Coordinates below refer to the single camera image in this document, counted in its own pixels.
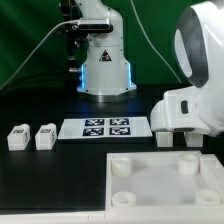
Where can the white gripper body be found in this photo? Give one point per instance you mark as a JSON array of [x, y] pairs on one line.
[[182, 110]]

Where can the white square tabletop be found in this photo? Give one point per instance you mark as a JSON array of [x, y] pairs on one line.
[[157, 179]]

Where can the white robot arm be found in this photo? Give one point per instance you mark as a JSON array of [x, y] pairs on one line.
[[199, 50]]

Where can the white marker sheet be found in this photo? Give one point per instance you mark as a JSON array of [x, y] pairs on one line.
[[114, 127]]

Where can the white corner obstacle bracket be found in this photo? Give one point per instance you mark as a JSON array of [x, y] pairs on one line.
[[213, 173]]

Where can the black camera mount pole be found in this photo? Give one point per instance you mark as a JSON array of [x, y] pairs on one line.
[[75, 39]]

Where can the grey camera on mount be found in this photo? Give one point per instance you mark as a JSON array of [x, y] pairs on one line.
[[92, 25]]

